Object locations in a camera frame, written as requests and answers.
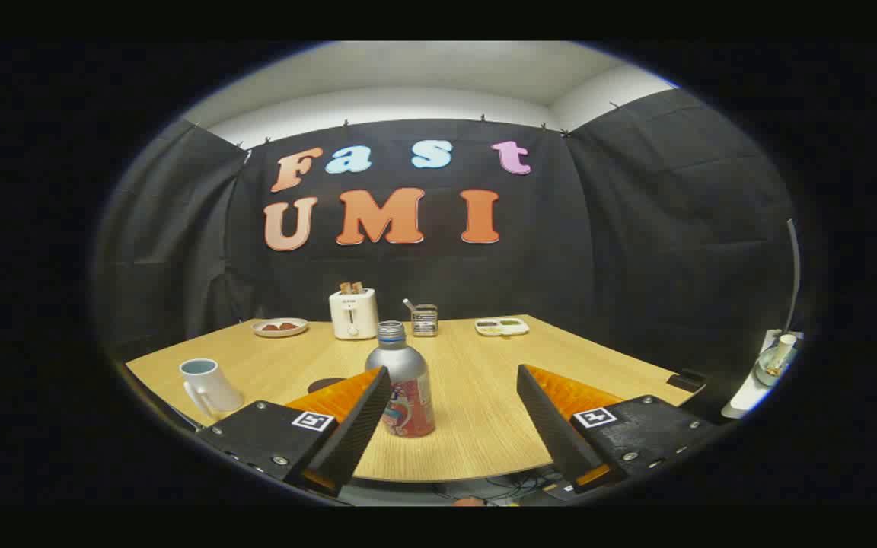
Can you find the white divided tray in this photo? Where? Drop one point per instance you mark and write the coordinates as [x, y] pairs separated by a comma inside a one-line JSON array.
[[501, 327]]

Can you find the small paper cup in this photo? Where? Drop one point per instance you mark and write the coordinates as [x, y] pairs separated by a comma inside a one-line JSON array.
[[786, 344]]

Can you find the brown round coaster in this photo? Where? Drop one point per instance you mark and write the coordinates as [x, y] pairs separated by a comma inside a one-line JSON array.
[[323, 384]]

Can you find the white toaster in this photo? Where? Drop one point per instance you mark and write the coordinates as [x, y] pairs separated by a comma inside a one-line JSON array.
[[353, 316]]

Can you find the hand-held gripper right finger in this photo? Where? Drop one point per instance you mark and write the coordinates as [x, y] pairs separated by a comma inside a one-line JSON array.
[[549, 426]]

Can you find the white round plate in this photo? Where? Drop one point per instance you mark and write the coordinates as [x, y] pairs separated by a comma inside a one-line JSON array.
[[280, 332]]

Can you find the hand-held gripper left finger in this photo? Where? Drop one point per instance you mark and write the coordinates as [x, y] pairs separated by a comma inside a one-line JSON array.
[[347, 438]]

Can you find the small black object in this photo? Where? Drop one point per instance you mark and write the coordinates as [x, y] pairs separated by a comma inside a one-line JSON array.
[[687, 380]]

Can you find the silver juice bottle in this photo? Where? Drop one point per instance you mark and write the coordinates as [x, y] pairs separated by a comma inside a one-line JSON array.
[[400, 361]]

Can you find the white cup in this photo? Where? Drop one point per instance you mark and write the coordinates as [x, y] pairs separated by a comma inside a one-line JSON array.
[[210, 384]]

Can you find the black backdrop cloth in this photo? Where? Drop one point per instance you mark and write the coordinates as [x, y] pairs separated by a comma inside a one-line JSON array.
[[598, 251]]

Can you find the grey bowl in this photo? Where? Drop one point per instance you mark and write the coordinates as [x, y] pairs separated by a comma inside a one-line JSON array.
[[770, 369]]

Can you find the wooden table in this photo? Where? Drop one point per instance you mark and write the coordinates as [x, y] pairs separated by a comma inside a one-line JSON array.
[[469, 396]]

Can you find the grey curved pole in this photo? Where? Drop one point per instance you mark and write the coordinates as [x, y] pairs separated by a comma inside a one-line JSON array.
[[795, 274]]

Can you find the white side shelf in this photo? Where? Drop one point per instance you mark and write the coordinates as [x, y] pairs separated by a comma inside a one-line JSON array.
[[743, 396]]

